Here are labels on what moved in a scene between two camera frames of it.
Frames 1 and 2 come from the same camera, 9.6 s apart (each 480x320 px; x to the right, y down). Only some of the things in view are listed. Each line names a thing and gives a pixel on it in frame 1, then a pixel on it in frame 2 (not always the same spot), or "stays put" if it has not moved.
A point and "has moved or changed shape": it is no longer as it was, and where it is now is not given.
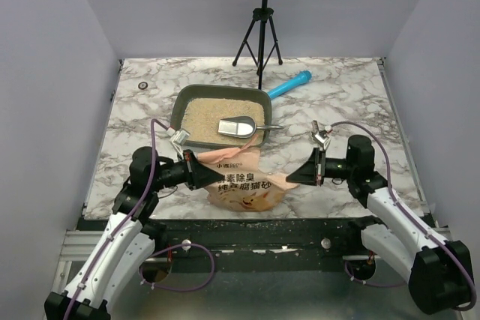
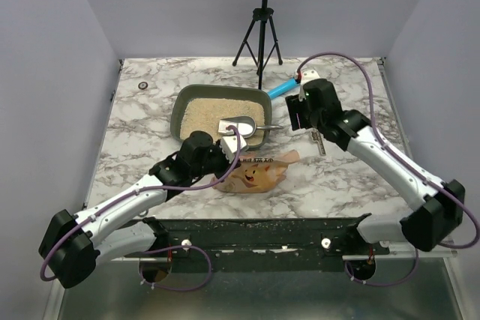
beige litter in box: (199, 118) stays put
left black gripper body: (172, 174) → (217, 163)
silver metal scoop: (242, 127) stays put
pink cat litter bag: (247, 185) has moved or changed shape
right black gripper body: (320, 166) → (295, 112)
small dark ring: (142, 85) stays put
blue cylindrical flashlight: (301, 78) stays put
